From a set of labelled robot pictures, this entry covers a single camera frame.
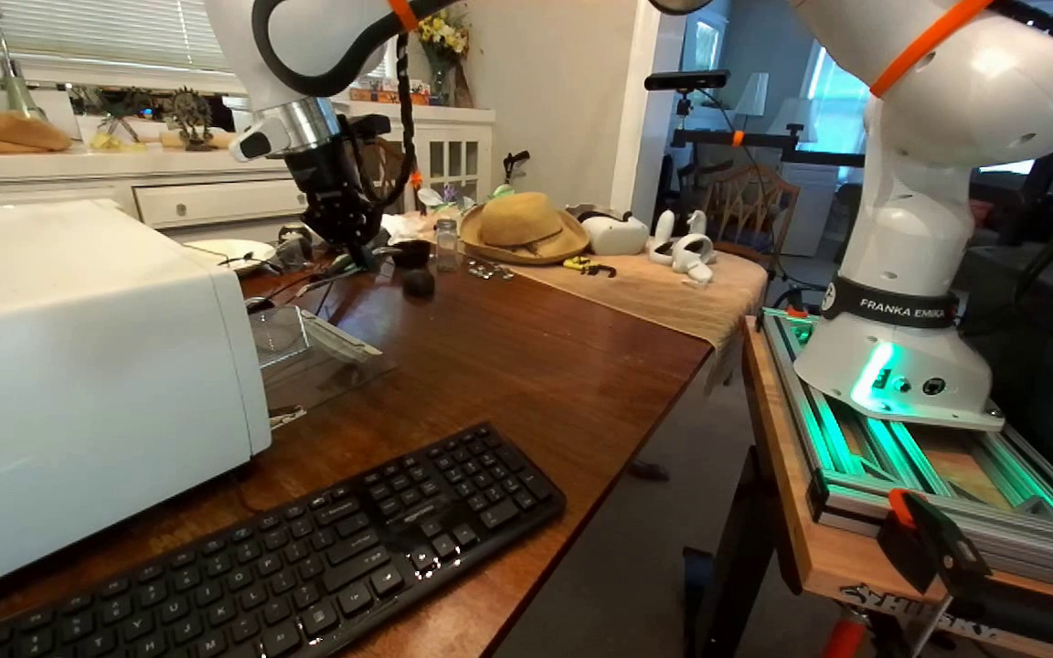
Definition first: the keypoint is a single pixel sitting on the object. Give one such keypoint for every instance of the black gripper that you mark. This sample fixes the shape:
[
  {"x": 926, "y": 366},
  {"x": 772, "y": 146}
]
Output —
[{"x": 340, "y": 201}]

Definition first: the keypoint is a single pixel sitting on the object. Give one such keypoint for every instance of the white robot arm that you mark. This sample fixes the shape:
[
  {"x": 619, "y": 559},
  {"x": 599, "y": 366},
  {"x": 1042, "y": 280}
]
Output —
[{"x": 950, "y": 84}]

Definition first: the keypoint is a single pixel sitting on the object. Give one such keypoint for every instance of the glass oven door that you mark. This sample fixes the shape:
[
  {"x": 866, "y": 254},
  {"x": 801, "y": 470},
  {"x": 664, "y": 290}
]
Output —
[{"x": 307, "y": 360}]

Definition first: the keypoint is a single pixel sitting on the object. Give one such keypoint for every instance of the wooden dining chair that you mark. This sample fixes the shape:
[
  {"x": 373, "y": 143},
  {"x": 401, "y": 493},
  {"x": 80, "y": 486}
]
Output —
[{"x": 385, "y": 171}]

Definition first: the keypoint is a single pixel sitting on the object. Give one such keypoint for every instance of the black computer mouse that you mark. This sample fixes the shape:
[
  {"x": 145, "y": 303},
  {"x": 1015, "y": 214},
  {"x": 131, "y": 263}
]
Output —
[{"x": 419, "y": 282}]

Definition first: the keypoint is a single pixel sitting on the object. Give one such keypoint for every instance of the white sideboard cabinet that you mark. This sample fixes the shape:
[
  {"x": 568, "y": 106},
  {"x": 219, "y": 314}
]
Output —
[{"x": 187, "y": 190}]

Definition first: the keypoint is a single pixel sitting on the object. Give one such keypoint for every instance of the tan straw hat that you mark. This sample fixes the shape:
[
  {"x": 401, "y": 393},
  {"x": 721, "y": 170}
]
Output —
[{"x": 525, "y": 229}]

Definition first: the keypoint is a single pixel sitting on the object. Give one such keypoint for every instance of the yellow flower vase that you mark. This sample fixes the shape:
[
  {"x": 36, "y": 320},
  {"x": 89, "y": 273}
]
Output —
[{"x": 445, "y": 42}]

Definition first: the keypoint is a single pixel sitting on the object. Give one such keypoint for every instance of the white VR headset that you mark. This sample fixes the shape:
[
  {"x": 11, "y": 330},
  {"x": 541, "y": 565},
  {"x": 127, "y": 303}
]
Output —
[{"x": 615, "y": 234}]

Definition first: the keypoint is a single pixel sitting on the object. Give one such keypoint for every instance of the beige table runner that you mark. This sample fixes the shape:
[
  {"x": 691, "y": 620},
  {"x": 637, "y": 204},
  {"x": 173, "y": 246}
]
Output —
[{"x": 660, "y": 294}]

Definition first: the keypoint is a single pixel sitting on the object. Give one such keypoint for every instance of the white VR controller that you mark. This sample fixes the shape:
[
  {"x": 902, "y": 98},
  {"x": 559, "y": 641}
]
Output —
[{"x": 690, "y": 254}]

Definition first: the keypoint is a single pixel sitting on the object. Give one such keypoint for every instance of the black computer keyboard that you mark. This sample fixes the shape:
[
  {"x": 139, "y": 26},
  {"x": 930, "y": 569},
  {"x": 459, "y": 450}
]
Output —
[{"x": 314, "y": 574}]

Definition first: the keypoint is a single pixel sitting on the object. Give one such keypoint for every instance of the black camera on stand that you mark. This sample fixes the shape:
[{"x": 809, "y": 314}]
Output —
[{"x": 686, "y": 78}]

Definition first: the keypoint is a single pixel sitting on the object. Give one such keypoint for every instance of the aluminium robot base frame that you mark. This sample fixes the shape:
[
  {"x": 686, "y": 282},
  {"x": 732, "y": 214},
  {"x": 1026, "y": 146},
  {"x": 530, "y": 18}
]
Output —
[{"x": 997, "y": 486}]

